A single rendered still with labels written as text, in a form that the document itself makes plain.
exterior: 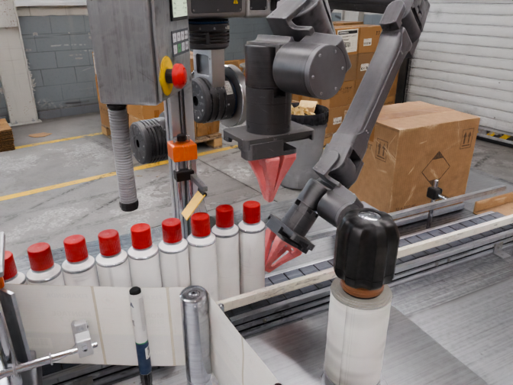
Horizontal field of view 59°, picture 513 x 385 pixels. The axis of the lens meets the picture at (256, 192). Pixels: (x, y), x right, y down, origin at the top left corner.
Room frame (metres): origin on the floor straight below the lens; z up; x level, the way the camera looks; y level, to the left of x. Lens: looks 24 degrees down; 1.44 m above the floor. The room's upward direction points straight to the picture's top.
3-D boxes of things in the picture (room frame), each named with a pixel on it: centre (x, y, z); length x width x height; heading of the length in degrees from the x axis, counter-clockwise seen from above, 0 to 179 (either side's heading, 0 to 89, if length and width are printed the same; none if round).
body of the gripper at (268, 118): (0.56, -0.02, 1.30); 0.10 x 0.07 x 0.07; 119
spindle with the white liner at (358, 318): (0.52, -0.15, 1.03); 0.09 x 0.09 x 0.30
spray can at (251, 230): (0.76, 0.01, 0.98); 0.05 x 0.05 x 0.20
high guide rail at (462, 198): (0.90, -0.20, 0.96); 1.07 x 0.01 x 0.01; 116
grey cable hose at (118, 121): (0.76, 0.24, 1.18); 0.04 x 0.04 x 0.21
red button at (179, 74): (0.71, 0.12, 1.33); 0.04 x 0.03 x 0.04; 171
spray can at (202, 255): (0.71, 0.10, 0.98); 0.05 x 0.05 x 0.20
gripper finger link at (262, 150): (0.55, -0.01, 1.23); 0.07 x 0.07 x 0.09; 29
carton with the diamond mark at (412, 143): (1.31, -0.45, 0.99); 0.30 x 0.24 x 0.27; 116
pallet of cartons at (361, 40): (5.08, -0.89, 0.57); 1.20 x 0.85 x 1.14; 129
